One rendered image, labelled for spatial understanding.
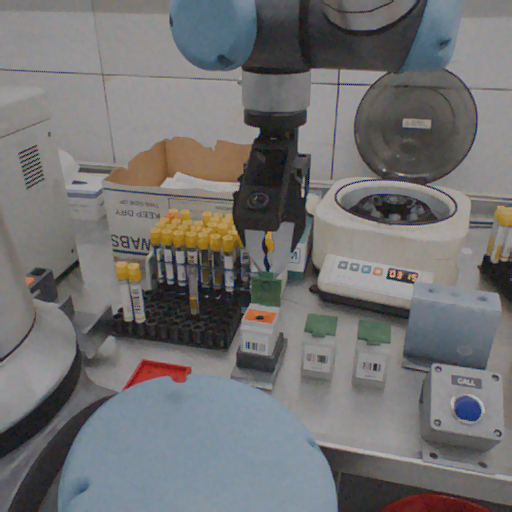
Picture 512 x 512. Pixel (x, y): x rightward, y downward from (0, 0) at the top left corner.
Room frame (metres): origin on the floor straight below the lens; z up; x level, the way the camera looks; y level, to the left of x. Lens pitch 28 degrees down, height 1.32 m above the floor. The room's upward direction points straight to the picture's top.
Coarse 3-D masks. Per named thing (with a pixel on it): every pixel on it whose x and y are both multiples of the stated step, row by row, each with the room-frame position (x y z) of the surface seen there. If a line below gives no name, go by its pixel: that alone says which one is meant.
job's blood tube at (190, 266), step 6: (186, 264) 0.60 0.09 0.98; (192, 264) 0.60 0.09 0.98; (192, 270) 0.59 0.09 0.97; (192, 276) 0.59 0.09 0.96; (192, 282) 0.59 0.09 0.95; (192, 288) 0.59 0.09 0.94; (192, 294) 0.59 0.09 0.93; (192, 300) 0.59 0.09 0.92; (192, 306) 0.59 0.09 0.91; (192, 312) 0.59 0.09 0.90; (198, 312) 0.60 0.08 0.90
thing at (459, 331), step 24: (432, 288) 0.54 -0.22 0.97; (432, 312) 0.52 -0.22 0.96; (456, 312) 0.51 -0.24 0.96; (480, 312) 0.50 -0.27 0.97; (408, 336) 0.52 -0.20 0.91; (432, 336) 0.52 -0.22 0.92; (456, 336) 0.51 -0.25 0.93; (480, 336) 0.50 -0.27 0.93; (408, 360) 0.51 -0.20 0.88; (432, 360) 0.51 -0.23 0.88; (456, 360) 0.50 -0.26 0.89; (480, 360) 0.50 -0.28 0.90
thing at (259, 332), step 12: (252, 312) 0.52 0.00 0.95; (264, 312) 0.52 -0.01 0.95; (276, 312) 0.52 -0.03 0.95; (252, 324) 0.50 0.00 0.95; (264, 324) 0.50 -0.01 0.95; (276, 324) 0.51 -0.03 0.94; (240, 336) 0.50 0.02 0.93; (252, 336) 0.50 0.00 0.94; (264, 336) 0.49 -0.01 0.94; (276, 336) 0.52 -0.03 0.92; (252, 348) 0.50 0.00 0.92; (264, 348) 0.49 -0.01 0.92
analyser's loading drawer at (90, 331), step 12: (72, 312) 0.57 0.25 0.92; (84, 312) 0.58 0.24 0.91; (108, 312) 0.56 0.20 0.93; (72, 324) 0.55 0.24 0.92; (84, 324) 0.55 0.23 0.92; (96, 324) 0.53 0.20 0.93; (108, 324) 0.55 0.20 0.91; (84, 336) 0.50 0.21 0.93; (96, 336) 0.52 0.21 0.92; (108, 336) 0.55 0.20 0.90; (84, 348) 0.51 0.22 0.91; (96, 348) 0.52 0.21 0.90
